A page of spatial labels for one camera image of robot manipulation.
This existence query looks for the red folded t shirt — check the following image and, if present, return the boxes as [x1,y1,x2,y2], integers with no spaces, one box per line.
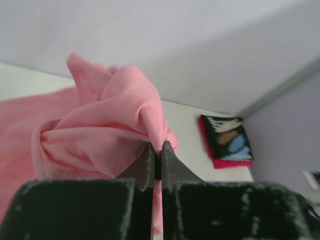
[197,116,254,169]

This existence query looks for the pink t shirt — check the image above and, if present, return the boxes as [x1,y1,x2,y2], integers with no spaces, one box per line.
[0,52,180,236]

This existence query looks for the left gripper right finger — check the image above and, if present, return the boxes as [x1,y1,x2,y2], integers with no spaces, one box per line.
[161,141,320,240]

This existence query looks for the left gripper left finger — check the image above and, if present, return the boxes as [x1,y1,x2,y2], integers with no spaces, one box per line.
[0,143,155,240]

